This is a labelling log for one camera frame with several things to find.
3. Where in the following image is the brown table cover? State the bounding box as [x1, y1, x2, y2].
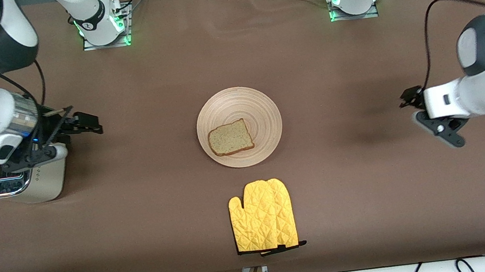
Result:
[0, 0, 485, 272]

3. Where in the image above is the cream and chrome toaster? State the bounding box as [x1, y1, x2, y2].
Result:
[0, 147, 72, 209]

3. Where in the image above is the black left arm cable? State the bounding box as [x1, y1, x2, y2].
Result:
[409, 0, 485, 92]

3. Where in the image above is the thin beige stick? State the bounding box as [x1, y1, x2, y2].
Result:
[42, 107, 75, 118]

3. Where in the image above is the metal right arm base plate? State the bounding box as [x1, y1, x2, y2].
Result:
[78, 0, 135, 52]

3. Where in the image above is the yellow quilted oven mitt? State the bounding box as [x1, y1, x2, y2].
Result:
[225, 178, 287, 256]
[249, 175, 309, 257]

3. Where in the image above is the slice of brown bread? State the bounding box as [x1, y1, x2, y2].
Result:
[206, 117, 256, 158]

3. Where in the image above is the round wooden plate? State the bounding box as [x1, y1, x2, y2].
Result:
[192, 81, 288, 174]

